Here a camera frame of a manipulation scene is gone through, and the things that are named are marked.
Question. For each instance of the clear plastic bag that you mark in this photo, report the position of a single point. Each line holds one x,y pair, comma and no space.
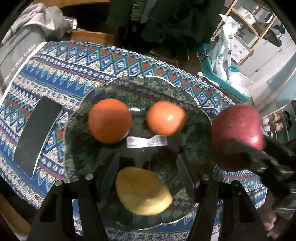
241,83

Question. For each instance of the yellow pear on plate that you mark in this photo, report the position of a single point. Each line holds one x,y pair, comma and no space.
142,192

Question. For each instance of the orange on plate right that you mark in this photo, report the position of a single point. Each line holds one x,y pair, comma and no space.
165,118

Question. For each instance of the patterned blue tablecloth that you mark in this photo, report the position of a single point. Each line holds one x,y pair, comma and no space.
65,72

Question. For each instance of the grey folded clothing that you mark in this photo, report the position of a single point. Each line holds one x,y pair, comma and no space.
35,25

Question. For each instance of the white shoe rack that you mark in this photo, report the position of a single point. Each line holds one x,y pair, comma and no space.
280,124

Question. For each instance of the right hand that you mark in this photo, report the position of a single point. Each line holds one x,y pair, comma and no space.
273,223

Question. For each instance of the white patterned box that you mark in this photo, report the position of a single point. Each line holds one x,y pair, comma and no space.
239,49

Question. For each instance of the black smartphone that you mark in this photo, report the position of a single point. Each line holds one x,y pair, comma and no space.
35,133

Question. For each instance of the white rice bag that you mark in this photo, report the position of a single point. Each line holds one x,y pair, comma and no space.
222,53

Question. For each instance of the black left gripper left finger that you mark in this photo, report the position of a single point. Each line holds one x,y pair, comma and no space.
55,220

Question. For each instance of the dark glass plate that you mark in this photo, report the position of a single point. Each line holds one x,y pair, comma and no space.
84,154

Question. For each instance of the wooden shelf rack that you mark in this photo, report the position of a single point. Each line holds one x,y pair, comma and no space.
257,25

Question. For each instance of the orange on plate left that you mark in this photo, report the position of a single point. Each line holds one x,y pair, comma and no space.
109,121

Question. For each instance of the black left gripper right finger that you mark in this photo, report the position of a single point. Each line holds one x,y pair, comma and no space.
239,218

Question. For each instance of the black hanging clothing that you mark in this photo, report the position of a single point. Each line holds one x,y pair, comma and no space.
175,27

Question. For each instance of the white barcode label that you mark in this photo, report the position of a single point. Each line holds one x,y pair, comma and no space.
137,142

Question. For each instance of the red apple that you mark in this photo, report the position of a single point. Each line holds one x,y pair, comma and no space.
241,122

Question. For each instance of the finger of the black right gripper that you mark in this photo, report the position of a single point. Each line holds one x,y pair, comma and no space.
239,154

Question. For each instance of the orange on plate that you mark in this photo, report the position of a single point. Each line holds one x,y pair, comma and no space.
109,121
165,118

